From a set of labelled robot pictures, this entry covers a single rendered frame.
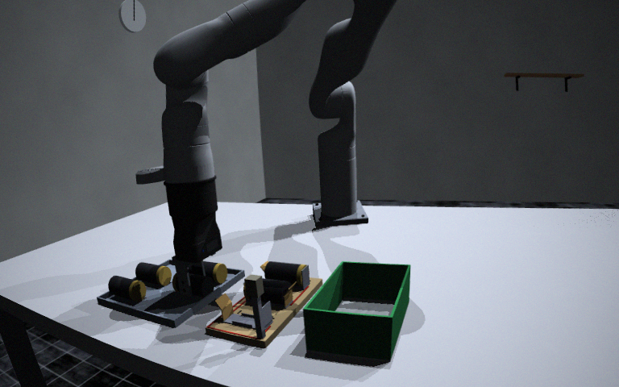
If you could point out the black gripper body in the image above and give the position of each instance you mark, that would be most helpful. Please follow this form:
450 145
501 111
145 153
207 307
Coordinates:
189 177

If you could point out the black battery with gold end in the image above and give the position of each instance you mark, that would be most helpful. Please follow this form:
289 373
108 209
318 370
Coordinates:
217 271
284 272
153 273
201 285
127 288
274 291

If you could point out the green open-top box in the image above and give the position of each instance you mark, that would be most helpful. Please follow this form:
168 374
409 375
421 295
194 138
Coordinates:
346 323

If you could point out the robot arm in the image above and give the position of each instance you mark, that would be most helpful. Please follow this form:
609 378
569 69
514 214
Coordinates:
181 61

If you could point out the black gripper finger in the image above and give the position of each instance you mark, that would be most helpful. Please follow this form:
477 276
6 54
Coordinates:
183 276
199 269

